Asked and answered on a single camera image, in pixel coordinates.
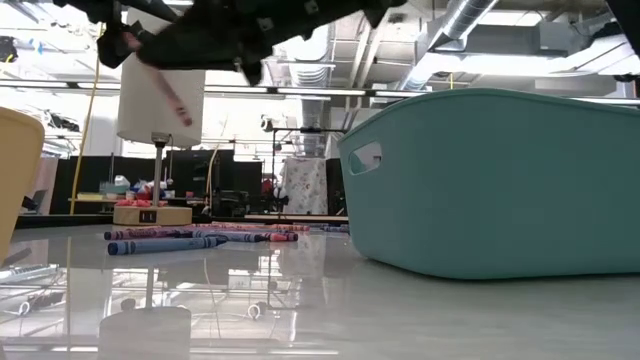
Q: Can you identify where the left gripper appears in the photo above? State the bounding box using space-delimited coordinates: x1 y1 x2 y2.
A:
96 0 407 87

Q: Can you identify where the white cylindrical lamp shade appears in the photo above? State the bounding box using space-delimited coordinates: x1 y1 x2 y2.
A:
116 7 207 149

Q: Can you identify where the metal lamp pole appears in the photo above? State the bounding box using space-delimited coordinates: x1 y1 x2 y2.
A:
150 131 170 209

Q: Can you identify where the red clips pile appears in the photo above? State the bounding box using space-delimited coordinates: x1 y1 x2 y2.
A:
114 198 169 208

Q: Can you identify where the pink cloth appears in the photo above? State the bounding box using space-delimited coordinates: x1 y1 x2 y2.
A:
27 153 60 216

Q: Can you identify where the yellow plastic bin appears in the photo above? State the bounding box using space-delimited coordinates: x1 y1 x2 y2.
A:
0 105 46 264

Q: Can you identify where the thin black metal stand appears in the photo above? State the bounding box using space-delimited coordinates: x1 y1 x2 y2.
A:
269 126 347 221

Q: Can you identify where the white patterned cloth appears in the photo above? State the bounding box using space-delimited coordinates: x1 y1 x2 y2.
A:
281 156 329 217

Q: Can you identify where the large teal plastic bin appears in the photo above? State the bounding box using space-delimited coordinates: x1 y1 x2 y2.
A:
337 88 640 281

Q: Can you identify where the silver ventilation duct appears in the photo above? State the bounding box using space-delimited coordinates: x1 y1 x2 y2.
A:
397 0 501 92

